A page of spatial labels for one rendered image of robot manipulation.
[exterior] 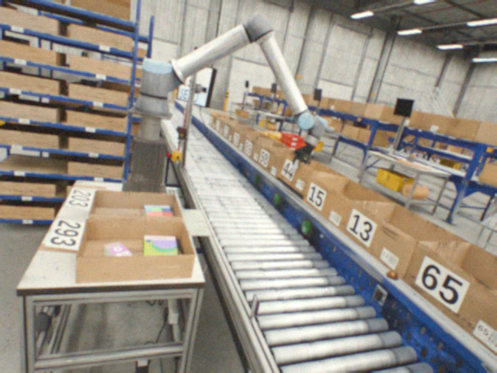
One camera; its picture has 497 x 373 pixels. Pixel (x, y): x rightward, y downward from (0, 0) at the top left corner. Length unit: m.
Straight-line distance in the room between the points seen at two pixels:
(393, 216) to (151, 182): 1.32
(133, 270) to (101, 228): 0.30
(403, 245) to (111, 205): 1.33
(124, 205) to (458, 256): 1.51
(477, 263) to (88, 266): 1.41
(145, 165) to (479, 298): 1.56
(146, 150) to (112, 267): 0.83
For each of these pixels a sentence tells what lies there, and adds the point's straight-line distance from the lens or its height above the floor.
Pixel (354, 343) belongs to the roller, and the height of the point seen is 0.75.
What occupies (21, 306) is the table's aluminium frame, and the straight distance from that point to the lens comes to 1.22.
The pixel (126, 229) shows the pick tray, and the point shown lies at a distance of 1.37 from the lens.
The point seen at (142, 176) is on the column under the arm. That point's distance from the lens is 1.82.
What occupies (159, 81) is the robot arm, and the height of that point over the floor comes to 1.39.
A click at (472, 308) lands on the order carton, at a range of 1.18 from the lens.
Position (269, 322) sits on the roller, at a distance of 1.09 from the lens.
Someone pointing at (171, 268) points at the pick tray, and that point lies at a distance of 1.15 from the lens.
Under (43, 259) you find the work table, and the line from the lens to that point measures 1.30.
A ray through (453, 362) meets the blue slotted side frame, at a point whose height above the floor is 0.79.
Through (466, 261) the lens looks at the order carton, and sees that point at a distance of 1.51.
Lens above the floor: 1.44
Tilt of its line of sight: 17 degrees down
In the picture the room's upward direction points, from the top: 12 degrees clockwise
